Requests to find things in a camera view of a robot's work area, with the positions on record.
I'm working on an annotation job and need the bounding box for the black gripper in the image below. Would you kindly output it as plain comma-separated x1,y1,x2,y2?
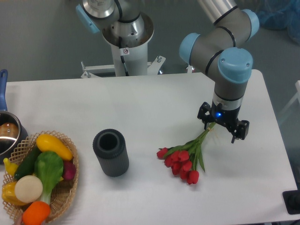
197,102,249,143

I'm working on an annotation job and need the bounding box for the red tulip bouquet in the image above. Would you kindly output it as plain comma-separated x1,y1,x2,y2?
157,122,216,185

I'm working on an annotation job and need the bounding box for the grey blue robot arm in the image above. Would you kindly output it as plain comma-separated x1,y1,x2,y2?
75,0,259,140

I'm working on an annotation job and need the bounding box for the black device at table edge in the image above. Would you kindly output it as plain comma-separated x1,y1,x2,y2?
282,190,300,215

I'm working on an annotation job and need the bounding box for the blue plastic bag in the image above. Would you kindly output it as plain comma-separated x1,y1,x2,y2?
255,0,300,44

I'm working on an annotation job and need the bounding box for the dark grey ribbed vase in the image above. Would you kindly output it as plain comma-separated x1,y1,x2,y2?
92,128,129,177

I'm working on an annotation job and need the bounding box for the purple red radish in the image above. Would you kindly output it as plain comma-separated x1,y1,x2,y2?
62,161,76,180

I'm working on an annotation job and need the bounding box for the yellow squash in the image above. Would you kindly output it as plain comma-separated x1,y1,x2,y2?
36,134,73,161

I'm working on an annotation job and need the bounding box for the woven wicker basket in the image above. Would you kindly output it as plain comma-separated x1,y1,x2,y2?
0,131,79,225

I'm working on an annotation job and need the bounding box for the green lettuce leaf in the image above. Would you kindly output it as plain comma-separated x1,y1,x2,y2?
34,151,63,205

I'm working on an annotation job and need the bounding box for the dark green cucumber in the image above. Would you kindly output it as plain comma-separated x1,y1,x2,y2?
14,145,41,180

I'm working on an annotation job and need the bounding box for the round cream bun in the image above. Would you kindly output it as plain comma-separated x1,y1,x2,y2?
15,175,43,203

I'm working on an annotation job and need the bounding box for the orange carrot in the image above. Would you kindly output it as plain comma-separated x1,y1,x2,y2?
22,201,51,225

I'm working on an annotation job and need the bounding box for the small yellow banana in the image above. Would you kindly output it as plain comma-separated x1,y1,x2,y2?
3,158,19,177

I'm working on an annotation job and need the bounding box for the yellow bell pepper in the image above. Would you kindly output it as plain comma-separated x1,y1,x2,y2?
2,181,27,206

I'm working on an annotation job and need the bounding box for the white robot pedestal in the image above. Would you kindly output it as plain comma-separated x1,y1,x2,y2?
81,12,166,78

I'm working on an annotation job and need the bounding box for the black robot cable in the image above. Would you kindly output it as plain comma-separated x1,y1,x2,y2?
113,0,130,77

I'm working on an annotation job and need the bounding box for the blue handled saucepan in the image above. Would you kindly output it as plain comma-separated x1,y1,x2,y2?
0,69,28,165

